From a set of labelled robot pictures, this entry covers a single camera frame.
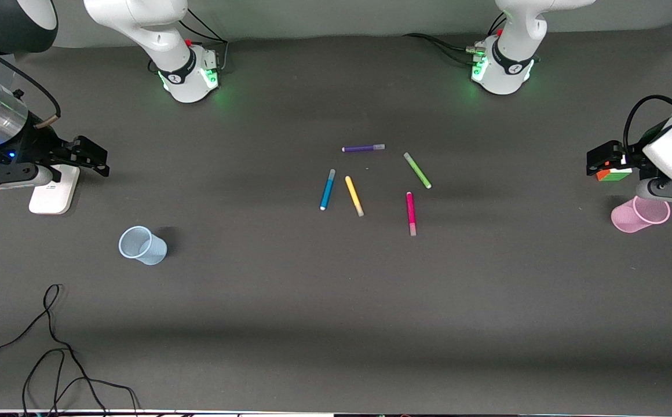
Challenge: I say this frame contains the translucent pink plastic cup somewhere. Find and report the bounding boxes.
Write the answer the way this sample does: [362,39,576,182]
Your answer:
[611,196,671,233]

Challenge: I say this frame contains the green marker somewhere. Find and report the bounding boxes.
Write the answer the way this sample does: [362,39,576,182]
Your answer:
[403,152,432,189]

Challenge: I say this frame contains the thin black looped cable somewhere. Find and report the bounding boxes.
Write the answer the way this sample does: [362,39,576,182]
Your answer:
[0,284,108,416]

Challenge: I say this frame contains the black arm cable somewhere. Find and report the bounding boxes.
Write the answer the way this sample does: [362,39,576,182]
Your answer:
[0,35,62,129]
[624,95,672,152]

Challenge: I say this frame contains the black base cables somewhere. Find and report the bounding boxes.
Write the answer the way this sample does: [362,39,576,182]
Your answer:
[178,8,230,71]
[402,14,508,64]

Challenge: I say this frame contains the yellow marker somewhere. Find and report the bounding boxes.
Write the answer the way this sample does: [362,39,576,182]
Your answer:
[345,175,365,218]

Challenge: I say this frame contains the black right base cables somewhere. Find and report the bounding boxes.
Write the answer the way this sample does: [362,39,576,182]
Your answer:
[178,8,230,71]

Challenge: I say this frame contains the blue marker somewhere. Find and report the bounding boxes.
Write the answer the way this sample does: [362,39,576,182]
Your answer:
[320,169,336,211]

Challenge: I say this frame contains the translucent blue plastic cup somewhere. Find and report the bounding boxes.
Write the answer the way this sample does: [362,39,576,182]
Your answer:
[119,226,168,266]

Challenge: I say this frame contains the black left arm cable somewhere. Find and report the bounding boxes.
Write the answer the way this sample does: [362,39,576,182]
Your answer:
[624,95,672,152]

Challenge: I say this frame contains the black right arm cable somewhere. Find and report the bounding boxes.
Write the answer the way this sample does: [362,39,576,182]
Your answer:
[0,35,62,129]

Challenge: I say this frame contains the white stand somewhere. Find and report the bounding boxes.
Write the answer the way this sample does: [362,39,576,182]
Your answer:
[29,164,81,215]

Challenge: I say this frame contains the black left base cables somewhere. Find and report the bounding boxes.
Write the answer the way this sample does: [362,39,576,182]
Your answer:
[402,14,508,64]

